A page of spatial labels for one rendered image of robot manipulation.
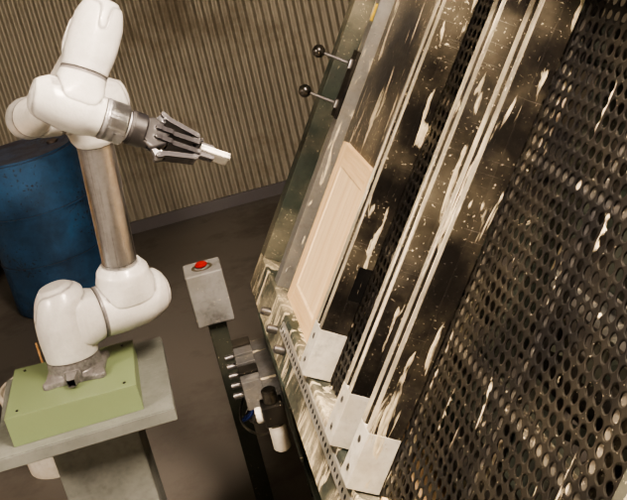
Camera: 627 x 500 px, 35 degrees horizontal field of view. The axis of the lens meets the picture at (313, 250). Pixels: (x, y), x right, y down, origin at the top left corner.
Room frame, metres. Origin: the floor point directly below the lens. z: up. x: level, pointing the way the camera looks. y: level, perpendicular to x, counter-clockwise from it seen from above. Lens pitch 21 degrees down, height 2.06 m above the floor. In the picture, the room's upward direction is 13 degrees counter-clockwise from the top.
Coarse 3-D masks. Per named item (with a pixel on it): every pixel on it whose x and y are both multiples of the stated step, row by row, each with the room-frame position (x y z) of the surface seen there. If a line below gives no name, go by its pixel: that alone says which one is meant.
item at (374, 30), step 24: (384, 0) 2.82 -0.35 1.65; (384, 24) 2.82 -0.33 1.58; (360, 48) 2.84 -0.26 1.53; (360, 72) 2.81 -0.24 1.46; (336, 120) 2.80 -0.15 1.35; (336, 144) 2.80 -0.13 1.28; (312, 192) 2.79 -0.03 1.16; (312, 216) 2.79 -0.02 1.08; (288, 264) 2.77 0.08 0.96; (288, 288) 2.77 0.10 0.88
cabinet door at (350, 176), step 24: (336, 168) 2.70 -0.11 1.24; (360, 168) 2.49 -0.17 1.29; (336, 192) 2.62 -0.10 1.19; (360, 192) 2.41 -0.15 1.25; (336, 216) 2.54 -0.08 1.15; (312, 240) 2.67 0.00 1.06; (336, 240) 2.46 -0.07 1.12; (312, 264) 2.59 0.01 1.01; (336, 264) 2.38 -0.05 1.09; (312, 288) 2.51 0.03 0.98; (312, 312) 2.43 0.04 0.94
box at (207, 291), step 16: (192, 272) 2.96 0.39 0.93; (208, 272) 2.93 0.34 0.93; (192, 288) 2.92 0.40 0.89; (208, 288) 2.93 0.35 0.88; (224, 288) 2.93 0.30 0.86; (192, 304) 2.92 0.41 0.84; (208, 304) 2.93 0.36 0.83; (224, 304) 2.93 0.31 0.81; (208, 320) 2.93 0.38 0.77; (224, 320) 2.93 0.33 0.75
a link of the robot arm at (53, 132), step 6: (12, 102) 2.58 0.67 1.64; (12, 108) 2.53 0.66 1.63; (6, 114) 2.57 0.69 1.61; (6, 120) 2.57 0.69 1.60; (12, 120) 2.51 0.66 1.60; (12, 126) 2.53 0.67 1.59; (12, 132) 2.56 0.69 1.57; (18, 132) 2.52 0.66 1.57; (48, 132) 2.56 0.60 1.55; (54, 132) 2.58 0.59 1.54; (60, 132) 2.59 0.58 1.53; (24, 138) 2.55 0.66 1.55; (30, 138) 2.54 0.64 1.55; (36, 138) 2.55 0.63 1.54
